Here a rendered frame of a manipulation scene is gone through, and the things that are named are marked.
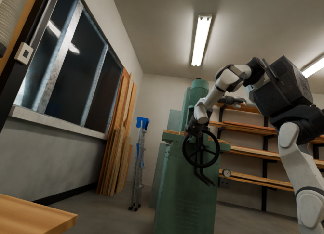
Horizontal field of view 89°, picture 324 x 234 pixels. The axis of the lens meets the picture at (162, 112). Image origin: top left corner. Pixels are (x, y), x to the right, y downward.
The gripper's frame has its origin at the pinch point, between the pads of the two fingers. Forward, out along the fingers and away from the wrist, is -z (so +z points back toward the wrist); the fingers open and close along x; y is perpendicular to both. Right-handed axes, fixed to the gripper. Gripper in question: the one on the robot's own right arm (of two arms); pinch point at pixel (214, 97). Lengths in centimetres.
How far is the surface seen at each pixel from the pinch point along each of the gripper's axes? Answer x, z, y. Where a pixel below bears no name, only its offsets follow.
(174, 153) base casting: 43, -31, 43
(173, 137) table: 35, -35, 32
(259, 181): -95, 154, 165
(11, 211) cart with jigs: 138, -75, 0
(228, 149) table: 36, 14, 33
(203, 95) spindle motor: 0.3, -11.0, -0.9
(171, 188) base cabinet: 59, -30, 65
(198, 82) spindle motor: -7.0, -17.9, -11.4
